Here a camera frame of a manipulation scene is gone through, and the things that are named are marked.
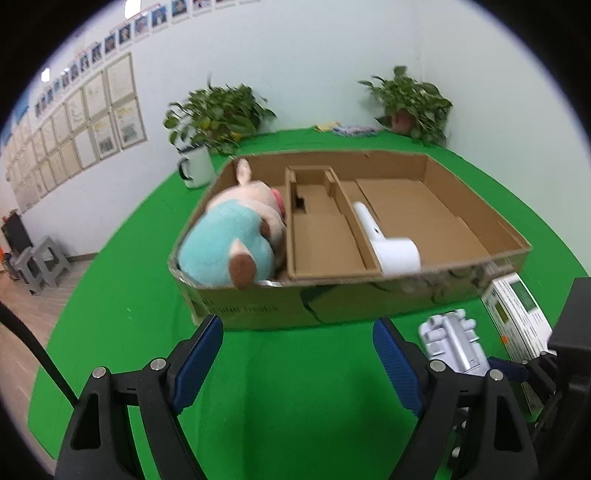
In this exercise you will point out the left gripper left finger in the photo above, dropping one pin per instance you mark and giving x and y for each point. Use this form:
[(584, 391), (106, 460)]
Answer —
[(98, 442)]

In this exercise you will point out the white enamel mug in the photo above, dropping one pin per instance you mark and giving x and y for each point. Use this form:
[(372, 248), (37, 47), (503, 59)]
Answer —
[(195, 167)]

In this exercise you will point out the white folding phone stand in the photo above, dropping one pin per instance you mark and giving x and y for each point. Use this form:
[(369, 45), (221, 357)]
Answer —
[(451, 338)]

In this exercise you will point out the black cabinet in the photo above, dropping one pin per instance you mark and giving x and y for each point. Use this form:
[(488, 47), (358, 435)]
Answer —
[(15, 233)]

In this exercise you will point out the framed certificates on wall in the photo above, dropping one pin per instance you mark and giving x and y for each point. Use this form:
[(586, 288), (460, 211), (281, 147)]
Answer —
[(92, 121)]

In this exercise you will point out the small items on table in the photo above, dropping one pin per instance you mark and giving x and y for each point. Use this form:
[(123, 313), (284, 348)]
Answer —
[(346, 131)]

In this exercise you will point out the pig plush toy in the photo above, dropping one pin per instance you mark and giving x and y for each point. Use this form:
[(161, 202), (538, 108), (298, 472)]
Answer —
[(241, 237)]

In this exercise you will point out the right potted green plant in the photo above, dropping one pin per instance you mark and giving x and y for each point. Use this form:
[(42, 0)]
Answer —
[(412, 108)]

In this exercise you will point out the potted green plant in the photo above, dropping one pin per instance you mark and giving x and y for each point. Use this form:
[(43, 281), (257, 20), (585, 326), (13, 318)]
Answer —
[(412, 108), (216, 117)]

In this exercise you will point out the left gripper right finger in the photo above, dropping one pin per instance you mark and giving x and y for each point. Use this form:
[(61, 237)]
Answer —
[(406, 368)]

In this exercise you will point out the long brown cardboard box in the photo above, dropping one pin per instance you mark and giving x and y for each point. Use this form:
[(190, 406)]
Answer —
[(325, 239)]

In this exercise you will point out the grey plastic stool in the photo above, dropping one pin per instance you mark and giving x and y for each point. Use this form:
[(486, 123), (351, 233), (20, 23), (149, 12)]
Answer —
[(29, 271), (50, 260)]

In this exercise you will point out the left potted green plant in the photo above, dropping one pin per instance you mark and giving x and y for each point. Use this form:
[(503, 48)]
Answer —
[(216, 117)]

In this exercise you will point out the white green product box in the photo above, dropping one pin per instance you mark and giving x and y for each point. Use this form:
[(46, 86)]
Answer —
[(519, 321)]

